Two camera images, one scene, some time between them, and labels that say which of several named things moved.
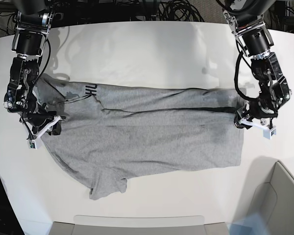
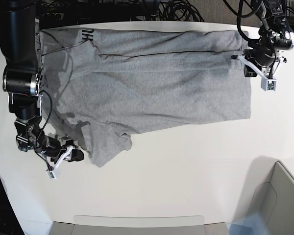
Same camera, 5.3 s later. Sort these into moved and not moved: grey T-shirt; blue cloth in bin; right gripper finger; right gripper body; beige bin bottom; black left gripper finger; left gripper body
Moved: right gripper finger; right gripper body; black left gripper finger; grey T-shirt; left gripper body
Not moved: blue cloth in bin; beige bin bottom
